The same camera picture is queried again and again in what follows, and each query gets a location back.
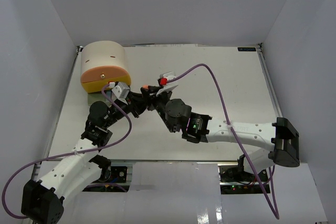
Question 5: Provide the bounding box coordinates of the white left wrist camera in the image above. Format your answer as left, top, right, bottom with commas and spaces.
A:
108, 82, 130, 104

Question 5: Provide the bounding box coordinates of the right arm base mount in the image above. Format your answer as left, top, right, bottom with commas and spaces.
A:
218, 165, 263, 195

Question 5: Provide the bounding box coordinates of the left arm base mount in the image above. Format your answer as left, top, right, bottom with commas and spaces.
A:
84, 166, 130, 193

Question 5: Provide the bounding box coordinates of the cream round drawer cabinet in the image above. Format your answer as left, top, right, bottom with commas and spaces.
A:
81, 40, 128, 75

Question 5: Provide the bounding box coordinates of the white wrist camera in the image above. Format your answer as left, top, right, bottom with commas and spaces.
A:
156, 71, 178, 97
108, 82, 130, 104

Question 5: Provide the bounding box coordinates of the orange top drawer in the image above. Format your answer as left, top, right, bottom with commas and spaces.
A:
80, 66, 131, 85

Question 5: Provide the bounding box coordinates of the dark table corner label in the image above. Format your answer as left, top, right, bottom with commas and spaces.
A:
237, 47, 256, 52

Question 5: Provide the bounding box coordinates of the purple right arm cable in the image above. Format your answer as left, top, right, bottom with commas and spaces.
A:
167, 63, 280, 220

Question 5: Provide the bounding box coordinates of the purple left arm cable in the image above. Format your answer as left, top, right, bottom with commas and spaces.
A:
2, 84, 132, 219

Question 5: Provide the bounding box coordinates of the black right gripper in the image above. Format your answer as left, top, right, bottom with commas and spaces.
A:
141, 87, 176, 134

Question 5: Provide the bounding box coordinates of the grey-green bottom drawer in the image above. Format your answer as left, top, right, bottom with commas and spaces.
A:
87, 92, 111, 106

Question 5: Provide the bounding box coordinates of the yellow drawer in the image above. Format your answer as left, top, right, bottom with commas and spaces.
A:
81, 76, 131, 93

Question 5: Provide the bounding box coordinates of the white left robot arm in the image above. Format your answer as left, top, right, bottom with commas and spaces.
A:
21, 92, 147, 223

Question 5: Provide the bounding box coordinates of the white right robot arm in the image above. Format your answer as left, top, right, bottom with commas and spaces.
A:
141, 86, 300, 182

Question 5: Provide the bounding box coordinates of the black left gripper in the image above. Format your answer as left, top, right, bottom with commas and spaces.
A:
103, 90, 145, 129

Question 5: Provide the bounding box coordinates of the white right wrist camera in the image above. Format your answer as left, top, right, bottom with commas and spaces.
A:
156, 71, 178, 97

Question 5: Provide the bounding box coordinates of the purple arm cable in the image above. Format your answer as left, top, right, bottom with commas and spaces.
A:
2, 84, 132, 219
167, 63, 280, 220

